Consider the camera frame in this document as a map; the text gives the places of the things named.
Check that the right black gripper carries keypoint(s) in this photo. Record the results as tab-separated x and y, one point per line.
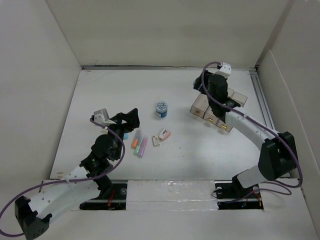
204	77

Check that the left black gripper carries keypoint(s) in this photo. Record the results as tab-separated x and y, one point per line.
130	118

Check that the blue white round jar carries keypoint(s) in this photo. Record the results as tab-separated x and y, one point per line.
161	109

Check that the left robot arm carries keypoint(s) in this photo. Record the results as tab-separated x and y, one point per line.
86	181

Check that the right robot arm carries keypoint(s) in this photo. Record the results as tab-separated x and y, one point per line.
278	152

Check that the orange highlighter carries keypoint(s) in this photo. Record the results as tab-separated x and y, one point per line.
136	138

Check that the purple highlighter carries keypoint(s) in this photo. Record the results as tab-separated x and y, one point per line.
143	146

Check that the green highlighter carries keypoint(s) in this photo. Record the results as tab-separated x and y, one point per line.
137	148

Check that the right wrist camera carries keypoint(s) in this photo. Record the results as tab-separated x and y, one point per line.
225	70

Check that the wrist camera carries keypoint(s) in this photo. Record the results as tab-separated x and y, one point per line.
101	117
225	70

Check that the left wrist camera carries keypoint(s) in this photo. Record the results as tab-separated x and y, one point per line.
101	117

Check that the aluminium rail right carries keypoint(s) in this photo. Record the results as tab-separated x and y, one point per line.
267	118

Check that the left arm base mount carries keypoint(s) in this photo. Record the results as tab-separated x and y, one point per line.
114	199

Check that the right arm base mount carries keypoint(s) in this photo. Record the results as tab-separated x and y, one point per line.
230	195

